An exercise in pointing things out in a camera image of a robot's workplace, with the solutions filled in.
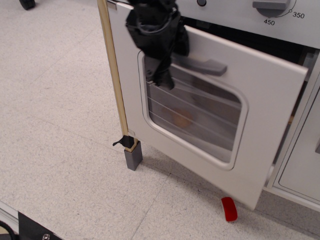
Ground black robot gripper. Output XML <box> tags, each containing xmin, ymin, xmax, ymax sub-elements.
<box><xmin>125</xmin><ymin>0</ymin><xmax>190</xmax><ymax>90</ymax></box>

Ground grey oven door handle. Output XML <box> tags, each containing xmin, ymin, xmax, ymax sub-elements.
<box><xmin>171</xmin><ymin>55</ymin><xmax>228</xmax><ymax>77</ymax></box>

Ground white toy oven door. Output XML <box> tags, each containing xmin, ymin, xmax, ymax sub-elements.
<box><xmin>108</xmin><ymin>2</ymin><xmax>308</xmax><ymax>209</ymax></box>

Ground orange toy chicken drumstick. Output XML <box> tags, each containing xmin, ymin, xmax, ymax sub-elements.
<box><xmin>162</xmin><ymin>107</ymin><xmax>193</xmax><ymax>128</ymax></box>

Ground black tape on leg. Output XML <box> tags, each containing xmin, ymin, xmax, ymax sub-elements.
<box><xmin>112</xmin><ymin>135</ymin><xmax>135</xmax><ymax>149</ymax></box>

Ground small black round button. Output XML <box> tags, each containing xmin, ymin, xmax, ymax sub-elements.
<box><xmin>196</xmin><ymin>0</ymin><xmax>207</xmax><ymax>7</ymax></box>

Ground grey leg foot cap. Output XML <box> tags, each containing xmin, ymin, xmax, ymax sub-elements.
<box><xmin>124</xmin><ymin>141</ymin><xmax>143</xmax><ymax>171</ymax></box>

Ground white toy kitchen cabinet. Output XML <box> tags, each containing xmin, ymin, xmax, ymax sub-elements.
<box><xmin>107</xmin><ymin>0</ymin><xmax>320</xmax><ymax>211</ymax></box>

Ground grey temperature knob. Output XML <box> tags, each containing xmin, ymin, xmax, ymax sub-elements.
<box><xmin>252</xmin><ymin>0</ymin><xmax>291</xmax><ymax>18</ymax></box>

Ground black caster wheel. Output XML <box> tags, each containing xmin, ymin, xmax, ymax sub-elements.
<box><xmin>19</xmin><ymin>0</ymin><xmax>36</xmax><ymax>11</ymax></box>

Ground red toy piece on floor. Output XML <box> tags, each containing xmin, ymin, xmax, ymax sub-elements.
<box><xmin>221</xmin><ymin>196</ymin><xmax>238</xmax><ymax>222</ymax></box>

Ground white right cabinet door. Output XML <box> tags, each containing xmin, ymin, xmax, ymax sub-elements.
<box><xmin>274</xmin><ymin>79</ymin><xmax>320</xmax><ymax>205</ymax></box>

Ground wooden kitchen leg post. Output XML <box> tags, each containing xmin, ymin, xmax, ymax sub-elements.
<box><xmin>97</xmin><ymin>0</ymin><xmax>138</xmax><ymax>153</ymax></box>

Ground black metal base plate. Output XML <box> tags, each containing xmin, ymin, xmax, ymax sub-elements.
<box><xmin>18</xmin><ymin>212</ymin><xmax>63</xmax><ymax>240</ymax></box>

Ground black cable bottom left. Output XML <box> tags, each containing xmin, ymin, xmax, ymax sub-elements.
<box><xmin>0</xmin><ymin>219</ymin><xmax>17</xmax><ymax>240</ymax></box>

